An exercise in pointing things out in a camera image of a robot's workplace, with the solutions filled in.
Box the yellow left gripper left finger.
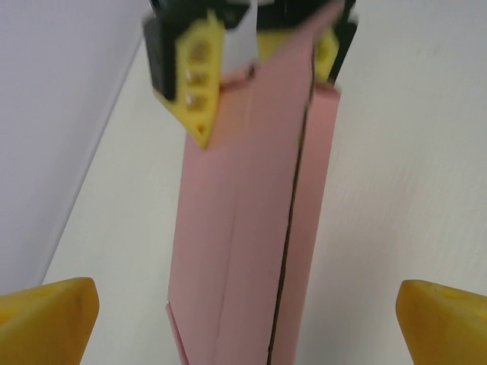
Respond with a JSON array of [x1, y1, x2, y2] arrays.
[[0, 277, 101, 365]]

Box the pink paper box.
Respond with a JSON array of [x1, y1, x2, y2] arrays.
[[164, 0, 355, 365]]

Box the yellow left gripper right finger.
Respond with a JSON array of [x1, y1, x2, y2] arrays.
[[396, 278, 487, 365]]

